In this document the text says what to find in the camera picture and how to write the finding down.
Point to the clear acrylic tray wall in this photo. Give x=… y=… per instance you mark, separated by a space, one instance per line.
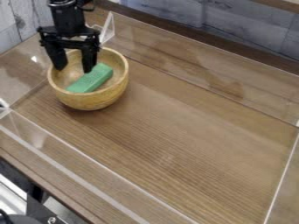
x=196 y=148

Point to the black metal bracket with bolt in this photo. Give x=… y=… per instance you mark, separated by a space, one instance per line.
x=38 y=211

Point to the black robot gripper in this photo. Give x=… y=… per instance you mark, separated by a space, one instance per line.
x=70 y=33

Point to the green rectangular block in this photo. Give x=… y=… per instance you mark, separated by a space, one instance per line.
x=93 y=79

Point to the clear acrylic corner bracket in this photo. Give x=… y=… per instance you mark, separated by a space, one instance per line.
x=106 y=30

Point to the round wooden bowl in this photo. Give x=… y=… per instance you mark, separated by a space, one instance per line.
x=108 y=94

